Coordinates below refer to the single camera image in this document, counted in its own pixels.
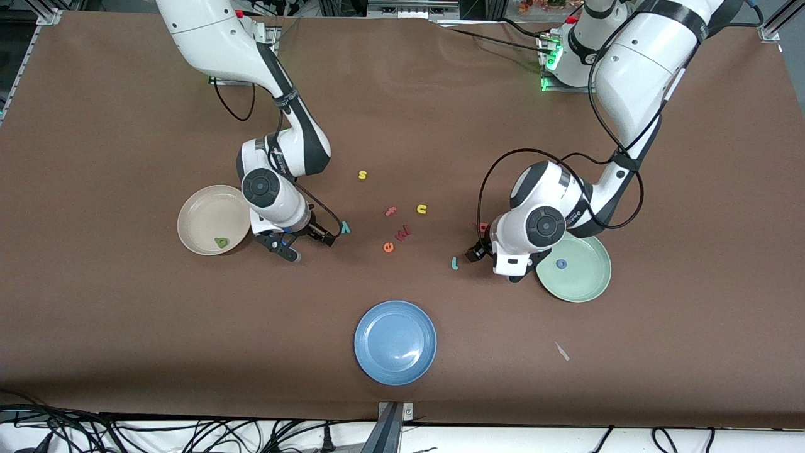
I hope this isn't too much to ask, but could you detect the blue round plate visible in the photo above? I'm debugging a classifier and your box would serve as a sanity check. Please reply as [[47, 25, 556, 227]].
[[354, 300, 438, 386]]

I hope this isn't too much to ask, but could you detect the aluminium frame profile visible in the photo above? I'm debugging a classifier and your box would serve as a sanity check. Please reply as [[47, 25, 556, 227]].
[[758, 0, 787, 43], [0, 6, 64, 123]]

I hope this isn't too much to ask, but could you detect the beige round plate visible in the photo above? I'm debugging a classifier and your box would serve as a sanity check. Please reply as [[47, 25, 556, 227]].
[[177, 184, 253, 256]]

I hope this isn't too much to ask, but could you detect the grey metal box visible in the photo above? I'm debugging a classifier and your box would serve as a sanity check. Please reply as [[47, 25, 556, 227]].
[[367, 0, 460, 20]]

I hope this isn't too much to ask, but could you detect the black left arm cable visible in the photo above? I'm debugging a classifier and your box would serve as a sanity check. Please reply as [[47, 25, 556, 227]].
[[477, 0, 765, 243]]

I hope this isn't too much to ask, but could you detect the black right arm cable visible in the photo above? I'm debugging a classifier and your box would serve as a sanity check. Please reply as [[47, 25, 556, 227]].
[[213, 75, 347, 241]]

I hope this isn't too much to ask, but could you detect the grey metal camera bracket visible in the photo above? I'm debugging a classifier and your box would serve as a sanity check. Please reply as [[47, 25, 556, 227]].
[[376, 401, 414, 453]]

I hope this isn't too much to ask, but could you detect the black table cable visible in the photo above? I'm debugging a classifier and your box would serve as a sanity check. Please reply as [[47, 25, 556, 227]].
[[500, 18, 554, 40], [440, 24, 554, 52]]

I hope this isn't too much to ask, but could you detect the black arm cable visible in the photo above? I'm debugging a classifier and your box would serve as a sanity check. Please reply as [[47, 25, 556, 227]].
[[213, 75, 347, 241], [477, 0, 765, 243]]

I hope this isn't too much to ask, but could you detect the green round plate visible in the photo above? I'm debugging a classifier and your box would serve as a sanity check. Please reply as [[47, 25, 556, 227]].
[[534, 232, 612, 303]]

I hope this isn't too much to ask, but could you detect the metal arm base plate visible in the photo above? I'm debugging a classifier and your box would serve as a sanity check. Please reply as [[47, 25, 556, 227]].
[[209, 25, 280, 86], [540, 35, 598, 94]]

